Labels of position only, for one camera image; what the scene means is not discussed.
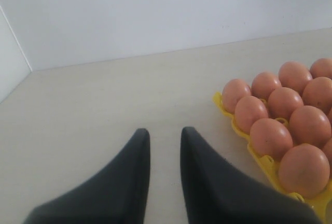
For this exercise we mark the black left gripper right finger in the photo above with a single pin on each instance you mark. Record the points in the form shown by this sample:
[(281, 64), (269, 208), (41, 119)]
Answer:
[(216, 192)]

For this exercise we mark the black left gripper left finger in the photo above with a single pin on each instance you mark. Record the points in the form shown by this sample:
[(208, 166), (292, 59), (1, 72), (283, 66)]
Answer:
[(116, 194)]

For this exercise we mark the brown egg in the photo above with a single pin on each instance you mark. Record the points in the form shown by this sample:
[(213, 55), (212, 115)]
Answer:
[(294, 75), (304, 169), (327, 149), (310, 125), (321, 68), (282, 102), (270, 137), (232, 92), (248, 110), (317, 93), (264, 84)]

